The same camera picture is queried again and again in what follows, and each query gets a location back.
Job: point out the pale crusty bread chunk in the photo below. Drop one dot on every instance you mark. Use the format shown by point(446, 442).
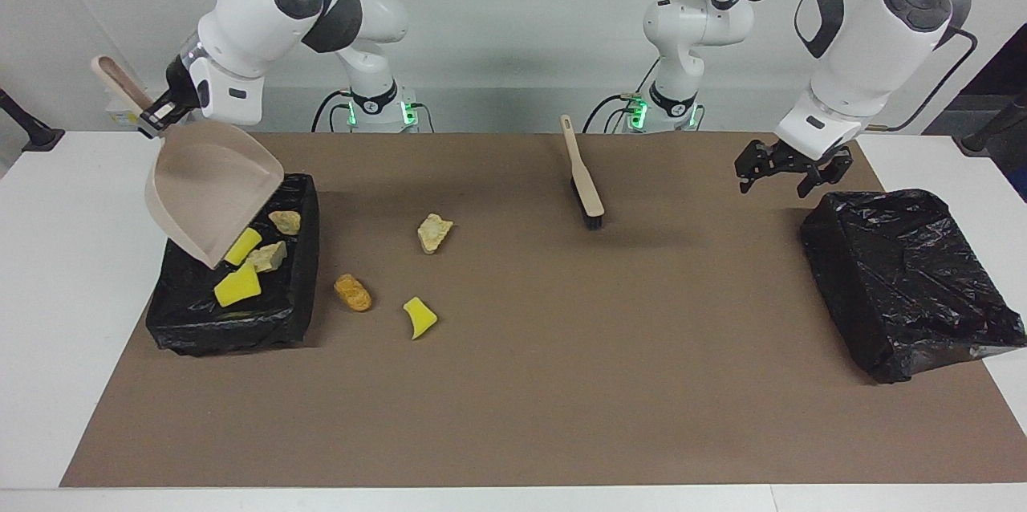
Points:
point(434, 233)

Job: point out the small golden croissant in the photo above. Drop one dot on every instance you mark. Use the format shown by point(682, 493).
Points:
point(269, 257)
point(286, 222)

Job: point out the brown paper table mat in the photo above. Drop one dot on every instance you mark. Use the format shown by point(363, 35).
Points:
point(562, 384)

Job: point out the white wall outlet box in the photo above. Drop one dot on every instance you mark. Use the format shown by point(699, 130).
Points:
point(116, 117)

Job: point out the yellow sponge piece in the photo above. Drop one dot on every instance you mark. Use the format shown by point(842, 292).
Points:
point(238, 287)
point(419, 318)
point(243, 247)

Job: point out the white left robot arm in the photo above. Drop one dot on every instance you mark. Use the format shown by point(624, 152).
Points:
point(858, 54)

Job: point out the black stand base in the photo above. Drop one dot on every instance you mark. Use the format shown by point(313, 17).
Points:
point(987, 135)
point(32, 131)

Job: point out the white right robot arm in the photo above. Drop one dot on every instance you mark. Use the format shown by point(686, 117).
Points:
point(249, 6)

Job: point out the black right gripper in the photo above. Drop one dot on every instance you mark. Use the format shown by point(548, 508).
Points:
point(183, 88)

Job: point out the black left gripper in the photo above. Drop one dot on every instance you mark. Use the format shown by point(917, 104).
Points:
point(810, 167)

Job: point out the beige plastic dustpan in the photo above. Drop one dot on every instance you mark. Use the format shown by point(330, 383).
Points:
point(209, 191)

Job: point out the brown bread roll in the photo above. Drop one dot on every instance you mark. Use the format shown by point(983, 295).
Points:
point(353, 293)

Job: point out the black bag lined bin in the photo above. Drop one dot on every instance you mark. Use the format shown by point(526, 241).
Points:
point(907, 287)
point(184, 319)

